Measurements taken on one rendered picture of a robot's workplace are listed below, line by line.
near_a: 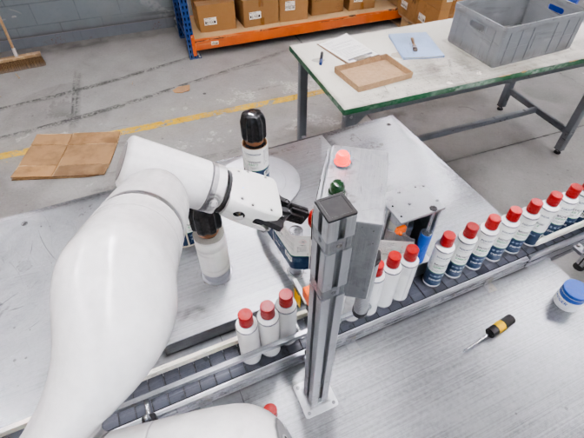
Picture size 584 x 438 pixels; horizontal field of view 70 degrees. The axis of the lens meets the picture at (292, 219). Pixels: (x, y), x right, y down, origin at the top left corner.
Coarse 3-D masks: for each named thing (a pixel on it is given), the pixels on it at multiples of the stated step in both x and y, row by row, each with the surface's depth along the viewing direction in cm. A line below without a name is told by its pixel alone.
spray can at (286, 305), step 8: (280, 296) 95; (288, 296) 95; (280, 304) 97; (288, 304) 96; (296, 304) 99; (280, 312) 97; (288, 312) 97; (280, 320) 100; (288, 320) 99; (280, 328) 103; (288, 328) 102; (280, 336) 106; (288, 344) 108
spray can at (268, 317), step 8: (264, 304) 94; (272, 304) 94; (264, 312) 92; (272, 312) 93; (264, 320) 95; (272, 320) 95; (264, 328) 96; (272, 328) 96; (264, 336) 99; (272, 336) 99; (264, 344) 102; (272, 352) 105
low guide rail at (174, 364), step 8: (304, 312) 112; (296, 320) 112; (216, 344) 105; (224, 344) 105; (232, 344) 107; (200, 352) 104; (208, 352) 104; (176, 360) 102; (184, 360) 102; (192, 360) 104; (152, 368) 101; (160, 368) 101; (168, 368) 102; (152, 376) 101; (16, 424) 92; (24, 424) 93; (0, 432) 91; (8, 432) 92
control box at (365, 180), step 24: (336, 168) 66; (360, 168) 66; (384, 168) 66; (360, 192) 62; (384, 192) 62; (360, 216) 58; (384, 216) 59; (360, 240) 60; (360, 264) 64; (360, 288) 69
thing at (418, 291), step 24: (504, 264) 127; (432, 288) 121; (384, 312) 116; (216, 360) 106; (264, 360) 106; (144, 384) 102; (168, 384) 102; (192, 384) 102; (216, 384) 103; (144, 408) 98
